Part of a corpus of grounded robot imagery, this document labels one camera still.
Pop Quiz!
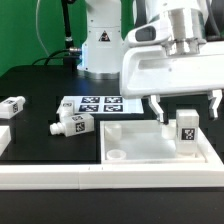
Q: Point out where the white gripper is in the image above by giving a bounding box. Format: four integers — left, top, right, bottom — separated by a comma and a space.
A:
119, 19, 224, 123

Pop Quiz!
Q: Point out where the white square table top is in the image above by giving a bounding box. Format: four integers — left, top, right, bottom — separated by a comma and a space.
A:
100, 120, 205, 164

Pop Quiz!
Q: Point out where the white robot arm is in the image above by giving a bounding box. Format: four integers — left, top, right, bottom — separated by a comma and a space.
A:
78, 0, 224, 122

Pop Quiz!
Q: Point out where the white L-shaped obstacle fence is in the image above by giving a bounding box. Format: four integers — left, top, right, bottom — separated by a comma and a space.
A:
0, 133, 224, 190

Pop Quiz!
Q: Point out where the white sheet with tags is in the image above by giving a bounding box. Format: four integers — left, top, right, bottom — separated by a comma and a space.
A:
63, 96, 143, 114

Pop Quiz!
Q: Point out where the white part left edge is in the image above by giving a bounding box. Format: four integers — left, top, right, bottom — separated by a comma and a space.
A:
0, 126, 11, 156

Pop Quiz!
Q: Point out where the black cable with connector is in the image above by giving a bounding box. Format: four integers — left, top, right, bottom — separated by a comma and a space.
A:
32, 47, 83, 66

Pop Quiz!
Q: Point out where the white thin cable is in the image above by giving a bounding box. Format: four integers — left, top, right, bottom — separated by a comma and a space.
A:
35, 0, 51, 57

